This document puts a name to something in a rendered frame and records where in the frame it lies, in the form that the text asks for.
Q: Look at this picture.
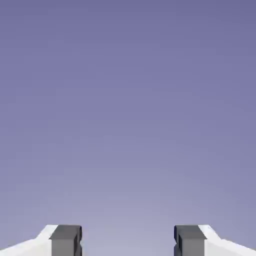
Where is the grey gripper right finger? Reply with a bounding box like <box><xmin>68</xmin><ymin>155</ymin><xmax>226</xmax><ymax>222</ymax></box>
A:
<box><xmin>173</xmin><ymin>224</ymin><xmax>256</xmax><ymax>256</ymax></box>

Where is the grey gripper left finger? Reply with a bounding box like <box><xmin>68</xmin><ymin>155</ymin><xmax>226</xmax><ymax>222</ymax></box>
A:
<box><xmin>0</xmin><ymin>224</ymin><xmax>83</xmax><ymax>256</ymax></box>

